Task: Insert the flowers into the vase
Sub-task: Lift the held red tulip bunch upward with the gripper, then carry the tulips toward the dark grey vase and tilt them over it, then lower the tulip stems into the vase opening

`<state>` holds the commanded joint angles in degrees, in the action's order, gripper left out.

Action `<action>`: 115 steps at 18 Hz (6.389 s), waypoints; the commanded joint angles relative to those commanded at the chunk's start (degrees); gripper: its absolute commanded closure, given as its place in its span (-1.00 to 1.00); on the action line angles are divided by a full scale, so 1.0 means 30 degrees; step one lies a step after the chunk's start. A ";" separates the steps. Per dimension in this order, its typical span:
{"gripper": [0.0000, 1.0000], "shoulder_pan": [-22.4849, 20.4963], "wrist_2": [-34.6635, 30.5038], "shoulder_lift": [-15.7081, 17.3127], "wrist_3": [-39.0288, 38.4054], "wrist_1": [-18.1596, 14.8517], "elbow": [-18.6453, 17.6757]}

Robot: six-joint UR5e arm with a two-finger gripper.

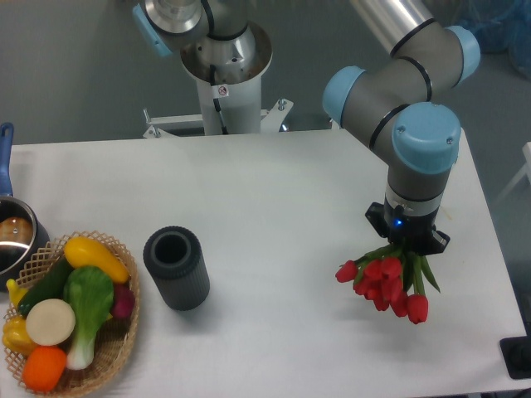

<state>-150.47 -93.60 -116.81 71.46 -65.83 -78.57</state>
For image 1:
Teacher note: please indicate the woven wicker basket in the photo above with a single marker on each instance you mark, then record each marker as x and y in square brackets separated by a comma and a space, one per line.
[114, 341]

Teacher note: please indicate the red tulip bouquet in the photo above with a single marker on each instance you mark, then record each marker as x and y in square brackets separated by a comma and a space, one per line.
[392, 277]

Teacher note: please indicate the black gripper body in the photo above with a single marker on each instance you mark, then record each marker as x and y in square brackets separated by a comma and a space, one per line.
[415, 232]

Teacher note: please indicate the black device at table edge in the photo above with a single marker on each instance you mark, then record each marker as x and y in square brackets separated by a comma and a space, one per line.
[516, 354]

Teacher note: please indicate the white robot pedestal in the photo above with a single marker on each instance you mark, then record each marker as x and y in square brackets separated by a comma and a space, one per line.
[228, 76]

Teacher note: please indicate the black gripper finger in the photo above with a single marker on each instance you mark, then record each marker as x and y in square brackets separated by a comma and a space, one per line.
[375, 215]
[432, 243]

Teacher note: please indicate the yellow banana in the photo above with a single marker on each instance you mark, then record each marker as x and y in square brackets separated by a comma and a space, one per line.
[15, 292]

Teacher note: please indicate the blue handled saucepan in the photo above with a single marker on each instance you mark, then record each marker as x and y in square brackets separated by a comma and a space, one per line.
[22, 234]

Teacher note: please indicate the blue plastic bag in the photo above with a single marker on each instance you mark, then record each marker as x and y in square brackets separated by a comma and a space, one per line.
[503, 26]

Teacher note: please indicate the white chair frame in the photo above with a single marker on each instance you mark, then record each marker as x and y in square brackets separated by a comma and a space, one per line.
[522, 173]

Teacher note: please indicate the white round radish slice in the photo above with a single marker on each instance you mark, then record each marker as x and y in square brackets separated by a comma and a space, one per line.
[50, 322]

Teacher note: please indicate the dark grey ribbed vase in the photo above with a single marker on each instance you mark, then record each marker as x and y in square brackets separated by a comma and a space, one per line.
[174, 259]

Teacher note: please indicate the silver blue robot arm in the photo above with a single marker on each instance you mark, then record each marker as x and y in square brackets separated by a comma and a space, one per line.
[390, 112]

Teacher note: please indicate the green bok choy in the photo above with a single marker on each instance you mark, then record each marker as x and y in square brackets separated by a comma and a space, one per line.
[90, 293]

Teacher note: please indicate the yellow bell pepper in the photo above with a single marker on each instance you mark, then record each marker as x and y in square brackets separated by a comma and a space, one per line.
[16, 338]

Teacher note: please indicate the yellow squash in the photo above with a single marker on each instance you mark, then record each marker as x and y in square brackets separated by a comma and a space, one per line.
[81, 251]

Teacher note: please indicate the orange fruit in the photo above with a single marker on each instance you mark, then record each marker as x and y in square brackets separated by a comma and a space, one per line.
[44, 368]

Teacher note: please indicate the green cucumber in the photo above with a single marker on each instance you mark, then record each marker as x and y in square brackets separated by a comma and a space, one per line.
[50, 286]

